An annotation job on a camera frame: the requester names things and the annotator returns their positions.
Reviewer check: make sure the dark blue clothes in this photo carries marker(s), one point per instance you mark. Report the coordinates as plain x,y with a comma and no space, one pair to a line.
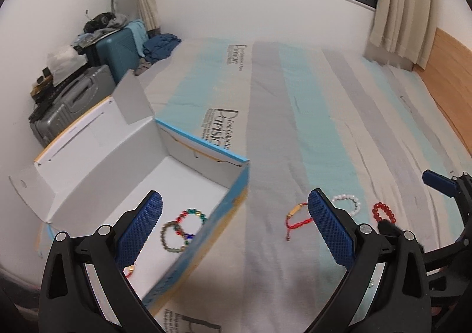
160,47

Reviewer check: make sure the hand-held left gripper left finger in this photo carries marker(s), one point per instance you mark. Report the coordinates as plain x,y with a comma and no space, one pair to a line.
143,229

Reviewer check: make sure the teal suitcase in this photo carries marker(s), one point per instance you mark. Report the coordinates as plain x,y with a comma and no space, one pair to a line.
114,52

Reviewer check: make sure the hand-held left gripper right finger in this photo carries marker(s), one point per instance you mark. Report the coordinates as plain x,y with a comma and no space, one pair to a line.
328,229

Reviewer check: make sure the dark clutter pile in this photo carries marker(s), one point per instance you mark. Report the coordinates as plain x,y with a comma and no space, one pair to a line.
42,85

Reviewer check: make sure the white plastic bag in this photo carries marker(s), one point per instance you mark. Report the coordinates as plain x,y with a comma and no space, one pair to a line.
62,60

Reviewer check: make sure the dark clothes pile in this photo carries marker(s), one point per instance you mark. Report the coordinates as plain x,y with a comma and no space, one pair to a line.
101,21

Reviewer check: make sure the light blue towel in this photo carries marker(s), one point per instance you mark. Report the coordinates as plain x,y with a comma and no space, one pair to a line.
137,36

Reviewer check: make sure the wooden headboard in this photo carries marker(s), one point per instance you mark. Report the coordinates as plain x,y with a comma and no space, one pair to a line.
450,74

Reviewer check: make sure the wide beige curtain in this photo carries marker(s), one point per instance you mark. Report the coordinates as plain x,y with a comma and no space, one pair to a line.
402,4

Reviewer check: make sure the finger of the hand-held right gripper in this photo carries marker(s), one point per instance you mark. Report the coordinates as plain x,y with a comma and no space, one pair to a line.
387,226
438,180

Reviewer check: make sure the blue and yellow cardboard box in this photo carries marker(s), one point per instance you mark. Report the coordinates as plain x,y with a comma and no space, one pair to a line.
110,156

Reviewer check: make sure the grey suitcase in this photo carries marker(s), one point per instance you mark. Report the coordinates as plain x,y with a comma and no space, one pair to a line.
73,100

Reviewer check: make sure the striped bed sheet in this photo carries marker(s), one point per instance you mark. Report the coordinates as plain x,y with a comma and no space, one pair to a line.
295,115

